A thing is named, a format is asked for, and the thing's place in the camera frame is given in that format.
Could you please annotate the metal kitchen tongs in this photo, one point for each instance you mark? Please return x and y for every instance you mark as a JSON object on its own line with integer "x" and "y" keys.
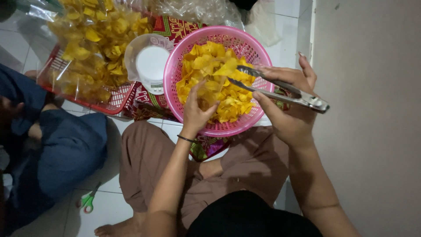
{"x": 312, "y": 101}

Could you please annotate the person's black shirt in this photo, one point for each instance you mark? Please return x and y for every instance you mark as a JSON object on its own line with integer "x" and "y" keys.
{"x": 250, "y": 217}

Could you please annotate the clear plastic scale bowl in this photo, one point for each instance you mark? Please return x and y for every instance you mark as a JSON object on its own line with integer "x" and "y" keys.
{"x": 131, "y": 52}

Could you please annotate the crumpled clear plastic sheet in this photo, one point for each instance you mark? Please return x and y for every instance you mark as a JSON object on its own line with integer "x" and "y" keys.
{"x": 197, "y": 11}

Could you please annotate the person's brown trousers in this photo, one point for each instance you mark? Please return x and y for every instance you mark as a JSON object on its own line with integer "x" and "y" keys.
{"x": 144, "y": 154}

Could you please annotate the heap of loose yellow chips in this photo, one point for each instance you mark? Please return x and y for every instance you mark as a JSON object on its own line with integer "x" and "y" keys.
{"x": 233, "y": 105}

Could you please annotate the black wrist band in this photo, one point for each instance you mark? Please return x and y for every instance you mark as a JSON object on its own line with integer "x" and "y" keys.
{"x": 186, "y": 139}

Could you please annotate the red patterned cloth mat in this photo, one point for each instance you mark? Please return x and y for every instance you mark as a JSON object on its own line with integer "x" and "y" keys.
{"x": 148, "y": 102}

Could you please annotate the person's right hand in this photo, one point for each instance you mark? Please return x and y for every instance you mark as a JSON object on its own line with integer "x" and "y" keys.
{"x": 291, "y": 121}

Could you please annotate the white plastic bag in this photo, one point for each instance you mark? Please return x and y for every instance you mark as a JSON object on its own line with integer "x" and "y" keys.
{"x": 263, "y": 23}

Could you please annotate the red plastic crate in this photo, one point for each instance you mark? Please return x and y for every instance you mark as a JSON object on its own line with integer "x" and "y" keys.
{"x": 115, "y": 100}

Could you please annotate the pile of packed chip packets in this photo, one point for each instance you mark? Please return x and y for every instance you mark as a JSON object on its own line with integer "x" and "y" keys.
{"x": 95, "y": 42}

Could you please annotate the white digital kitchen scale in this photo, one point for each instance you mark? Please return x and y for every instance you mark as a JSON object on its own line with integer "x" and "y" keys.
{"x": 152, "y": 65}

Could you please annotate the person's bare foot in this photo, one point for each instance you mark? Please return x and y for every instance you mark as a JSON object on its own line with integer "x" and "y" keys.
{"x": 121, "y": 228}

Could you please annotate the clear plastic chip bag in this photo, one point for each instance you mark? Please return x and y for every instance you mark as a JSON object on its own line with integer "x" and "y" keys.
{"x": 210, "y": 89}

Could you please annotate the person's left hand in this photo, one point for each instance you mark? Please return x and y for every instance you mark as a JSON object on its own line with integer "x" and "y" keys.
{"x": 194, "y": 115}

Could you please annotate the round pink plastic basket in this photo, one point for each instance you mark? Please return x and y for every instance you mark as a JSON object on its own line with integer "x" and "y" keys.
{"x": 174, "y": 72}

